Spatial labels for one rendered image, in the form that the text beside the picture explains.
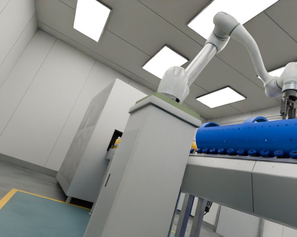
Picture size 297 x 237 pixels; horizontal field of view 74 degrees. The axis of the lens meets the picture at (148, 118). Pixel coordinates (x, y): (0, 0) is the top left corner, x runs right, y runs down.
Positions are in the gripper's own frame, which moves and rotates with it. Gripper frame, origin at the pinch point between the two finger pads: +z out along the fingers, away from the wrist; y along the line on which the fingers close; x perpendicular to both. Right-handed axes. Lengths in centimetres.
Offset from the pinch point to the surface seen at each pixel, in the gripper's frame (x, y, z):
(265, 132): 5.8, -9.2, 8.9
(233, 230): 269, 346, 91
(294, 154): -8.8, -7.0, 20.2
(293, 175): -10.0, -8.9, 30.8
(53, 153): 497, -68, 64
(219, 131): 38.5, -9.4, 6.5
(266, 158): 4.8, -6.5, 23.1
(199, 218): 58, 10, 67
